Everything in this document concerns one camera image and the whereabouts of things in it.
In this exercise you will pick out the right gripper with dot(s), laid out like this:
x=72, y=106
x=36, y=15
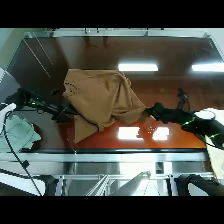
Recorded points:
x=161, y=113

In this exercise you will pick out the cream garment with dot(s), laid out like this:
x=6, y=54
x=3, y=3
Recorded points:
x=216, y=160

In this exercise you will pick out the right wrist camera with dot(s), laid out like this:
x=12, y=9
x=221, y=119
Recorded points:
x=182, y=99

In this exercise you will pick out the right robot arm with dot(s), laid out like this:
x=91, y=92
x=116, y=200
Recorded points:
x=200, y=124

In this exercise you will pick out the brown T-shirt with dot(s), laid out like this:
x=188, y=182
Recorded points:
x=103, y=96

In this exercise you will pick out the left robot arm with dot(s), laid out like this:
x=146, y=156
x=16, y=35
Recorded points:
x=31, y=99

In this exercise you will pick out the silver frame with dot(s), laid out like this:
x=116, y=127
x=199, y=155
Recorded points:
x=100, y=157

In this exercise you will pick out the pale green garment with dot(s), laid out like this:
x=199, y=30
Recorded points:
x=16, y=133

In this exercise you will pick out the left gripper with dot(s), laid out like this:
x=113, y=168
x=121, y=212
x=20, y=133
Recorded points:
x=65, y=112

